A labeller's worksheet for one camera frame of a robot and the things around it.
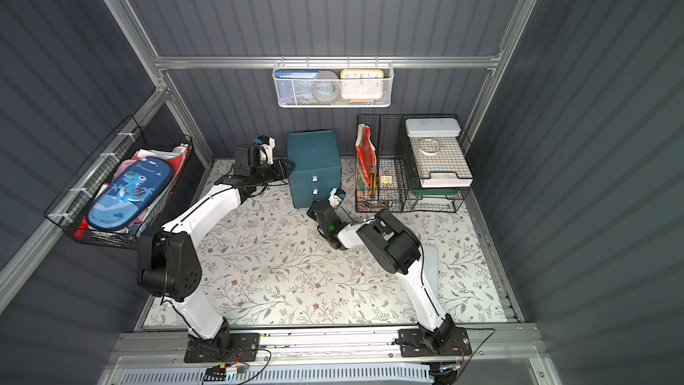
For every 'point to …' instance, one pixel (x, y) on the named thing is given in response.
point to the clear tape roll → (428, 146)
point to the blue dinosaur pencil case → (129, 192)
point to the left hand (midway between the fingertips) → (296, 166)
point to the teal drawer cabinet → (314, 167)
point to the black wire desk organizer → (412, 163)
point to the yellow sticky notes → (386, 179)
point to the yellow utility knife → (373, 184)
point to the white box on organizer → (433, 126)
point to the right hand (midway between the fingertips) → (316, 198)
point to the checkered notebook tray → (441, 162)
